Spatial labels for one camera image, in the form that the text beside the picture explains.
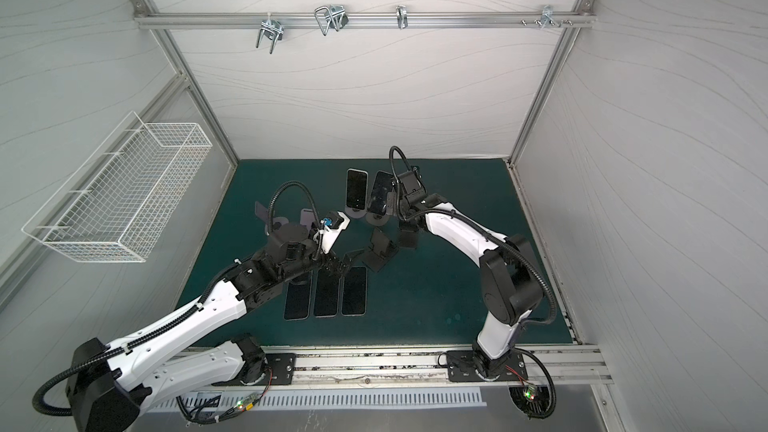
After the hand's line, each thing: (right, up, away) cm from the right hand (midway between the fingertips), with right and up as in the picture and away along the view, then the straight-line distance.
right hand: (412, 193), depth 91 cm
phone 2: (-18, +2, +6) cm, 19 cm away
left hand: (-16, -10, -17) cm, 25 cm away
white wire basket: (-70, -5, -25) cm, 75 cm away
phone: (-18, -30, -2) cm, 35 cm away
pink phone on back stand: (-10, 0, +7) cm, 12 cm away
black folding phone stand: (-9, -18, -2) cm, 20 cm away
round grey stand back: (-12, -9, +13) cm, 20 cm away
